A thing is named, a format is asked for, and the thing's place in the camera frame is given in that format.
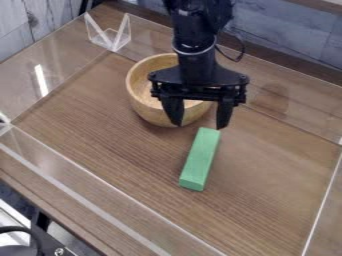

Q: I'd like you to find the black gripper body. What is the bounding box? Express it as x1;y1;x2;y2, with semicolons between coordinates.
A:
147;64;249;106

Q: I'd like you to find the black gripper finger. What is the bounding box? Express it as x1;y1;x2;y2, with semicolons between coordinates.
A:
216;98;233;130
160;96;184;126

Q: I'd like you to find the green rectangular stick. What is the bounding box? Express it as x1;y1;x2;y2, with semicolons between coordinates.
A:
179;127;220;191

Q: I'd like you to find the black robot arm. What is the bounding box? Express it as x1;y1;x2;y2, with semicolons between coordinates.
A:
148;0;249;129

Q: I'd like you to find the wooden bowl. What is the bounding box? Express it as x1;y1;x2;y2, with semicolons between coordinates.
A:
124;52;215;128

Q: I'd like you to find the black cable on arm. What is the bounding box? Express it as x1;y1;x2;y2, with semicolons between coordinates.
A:
215;31;245;64

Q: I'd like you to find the clear acrylic corner bracket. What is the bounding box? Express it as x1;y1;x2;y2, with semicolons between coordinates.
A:
84;13;130;52

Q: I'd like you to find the black table frame bracket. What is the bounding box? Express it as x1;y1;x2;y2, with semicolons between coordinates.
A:
28;209;85;256

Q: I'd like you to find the black cable lower left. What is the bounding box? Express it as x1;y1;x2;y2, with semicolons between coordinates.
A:
0;225;37;256

